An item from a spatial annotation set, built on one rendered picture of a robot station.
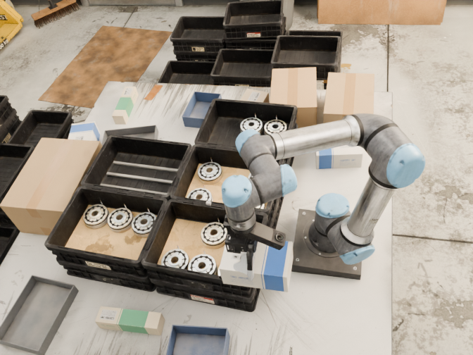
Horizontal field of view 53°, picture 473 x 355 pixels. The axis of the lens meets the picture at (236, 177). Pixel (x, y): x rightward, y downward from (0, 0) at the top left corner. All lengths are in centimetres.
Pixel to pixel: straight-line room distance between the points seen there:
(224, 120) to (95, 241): 81
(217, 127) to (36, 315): 110
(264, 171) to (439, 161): 217
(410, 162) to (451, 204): 170
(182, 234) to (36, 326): 65
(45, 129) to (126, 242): 156
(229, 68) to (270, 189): 222
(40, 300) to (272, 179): 121
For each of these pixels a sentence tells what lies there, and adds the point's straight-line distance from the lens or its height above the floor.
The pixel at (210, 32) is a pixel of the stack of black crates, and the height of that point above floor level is 38.
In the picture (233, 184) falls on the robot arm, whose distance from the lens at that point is 117.
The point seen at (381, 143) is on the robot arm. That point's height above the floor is 136.
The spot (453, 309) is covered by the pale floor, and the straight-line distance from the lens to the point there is 271.
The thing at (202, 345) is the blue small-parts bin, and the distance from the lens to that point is 180.
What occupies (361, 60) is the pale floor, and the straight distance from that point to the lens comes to 399.
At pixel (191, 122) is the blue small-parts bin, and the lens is 245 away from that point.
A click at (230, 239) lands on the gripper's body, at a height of 124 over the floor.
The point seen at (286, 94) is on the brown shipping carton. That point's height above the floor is 86.
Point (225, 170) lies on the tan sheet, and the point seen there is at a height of 83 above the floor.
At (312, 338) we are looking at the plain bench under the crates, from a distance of 178.
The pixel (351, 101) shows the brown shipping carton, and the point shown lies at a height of 86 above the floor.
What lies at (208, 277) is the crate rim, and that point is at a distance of 165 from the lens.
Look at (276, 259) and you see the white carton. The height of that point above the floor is 113.
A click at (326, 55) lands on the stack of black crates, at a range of 321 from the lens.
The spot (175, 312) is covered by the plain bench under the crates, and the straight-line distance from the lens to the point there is 188.
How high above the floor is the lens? 235
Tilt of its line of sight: 49 degrees down
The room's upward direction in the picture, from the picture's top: 10 degrees counter-clockwise
